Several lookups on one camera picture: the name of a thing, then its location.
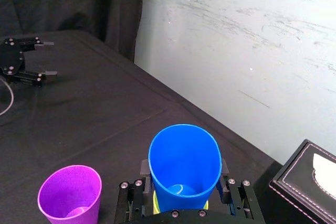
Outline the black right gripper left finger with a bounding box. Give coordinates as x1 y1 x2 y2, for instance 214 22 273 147
113 159 154 224

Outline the thin grey cable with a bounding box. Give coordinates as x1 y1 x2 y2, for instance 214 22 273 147
0 77 14 116

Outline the black leather tissue box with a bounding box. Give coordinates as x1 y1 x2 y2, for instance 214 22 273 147
269 139 336 224

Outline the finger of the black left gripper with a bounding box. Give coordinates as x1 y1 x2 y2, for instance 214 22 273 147
2 36 55 52
2 67 58 87

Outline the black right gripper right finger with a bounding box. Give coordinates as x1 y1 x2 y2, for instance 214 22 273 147
215 159 266 224

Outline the white tissue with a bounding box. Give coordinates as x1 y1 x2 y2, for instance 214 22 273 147
312 153 336 201

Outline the blue plastic cup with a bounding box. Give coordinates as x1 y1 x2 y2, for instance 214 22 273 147
148 123 223 213

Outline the dark curtain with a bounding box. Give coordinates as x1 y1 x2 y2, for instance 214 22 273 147
0 0 146 62

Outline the purple plastic cup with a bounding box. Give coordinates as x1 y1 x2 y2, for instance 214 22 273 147
37 165 102 224

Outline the yellow-green plastic cup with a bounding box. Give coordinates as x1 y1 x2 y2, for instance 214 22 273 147
153 190 209 215

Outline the black table cloth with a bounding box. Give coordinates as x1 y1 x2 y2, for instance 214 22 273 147
0 30 283 224

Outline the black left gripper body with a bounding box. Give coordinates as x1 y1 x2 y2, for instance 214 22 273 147
0 42 26 77

